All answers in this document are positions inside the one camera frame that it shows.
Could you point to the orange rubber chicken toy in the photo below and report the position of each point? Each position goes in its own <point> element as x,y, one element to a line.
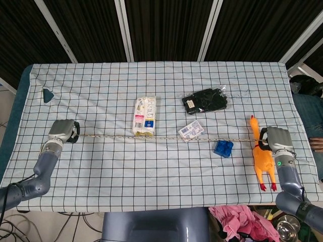
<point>262,161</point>

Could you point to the white black checked tablecloth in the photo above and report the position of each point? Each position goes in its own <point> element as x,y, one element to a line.
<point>151,171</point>

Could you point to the grey blue robot torso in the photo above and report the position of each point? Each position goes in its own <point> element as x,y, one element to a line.
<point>151,224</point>

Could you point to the black bag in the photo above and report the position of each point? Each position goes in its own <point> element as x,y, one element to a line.
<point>306,84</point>

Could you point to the black gloves in plastic bag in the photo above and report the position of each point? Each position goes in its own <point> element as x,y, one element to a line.
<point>207,100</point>

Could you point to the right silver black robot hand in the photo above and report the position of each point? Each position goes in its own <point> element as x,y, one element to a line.
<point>278,138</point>

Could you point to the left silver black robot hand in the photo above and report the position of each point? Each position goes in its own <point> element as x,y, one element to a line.
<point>60,128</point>

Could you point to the white snack bag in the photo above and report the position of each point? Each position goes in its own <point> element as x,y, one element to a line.
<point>144,116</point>

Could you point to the blue jeans bystander leg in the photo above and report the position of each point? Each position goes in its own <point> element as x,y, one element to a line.
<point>308,113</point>

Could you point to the shiny metal bowl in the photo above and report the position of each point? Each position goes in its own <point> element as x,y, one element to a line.
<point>287,225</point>

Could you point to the dark teal triangular patch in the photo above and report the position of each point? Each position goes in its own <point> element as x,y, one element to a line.
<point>47,95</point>

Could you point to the pink crumpled cloth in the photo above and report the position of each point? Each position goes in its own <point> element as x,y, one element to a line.
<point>242,219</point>

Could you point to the left blue grey robot arm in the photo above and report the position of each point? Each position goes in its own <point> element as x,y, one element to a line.
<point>45,164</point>

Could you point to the bystander bare hand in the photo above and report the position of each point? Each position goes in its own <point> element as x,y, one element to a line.
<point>316,144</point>

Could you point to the right blue grey robot arm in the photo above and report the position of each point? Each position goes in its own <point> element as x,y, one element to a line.
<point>287,174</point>

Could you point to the small white blue tissue pack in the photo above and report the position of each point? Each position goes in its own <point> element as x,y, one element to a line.
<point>191,131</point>

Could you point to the white partition frame post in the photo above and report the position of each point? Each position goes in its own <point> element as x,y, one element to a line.
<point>56,31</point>
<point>300,37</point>
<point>208,30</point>
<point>125,30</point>

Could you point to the blue toy building block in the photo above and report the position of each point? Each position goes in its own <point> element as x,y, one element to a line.
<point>223,148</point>

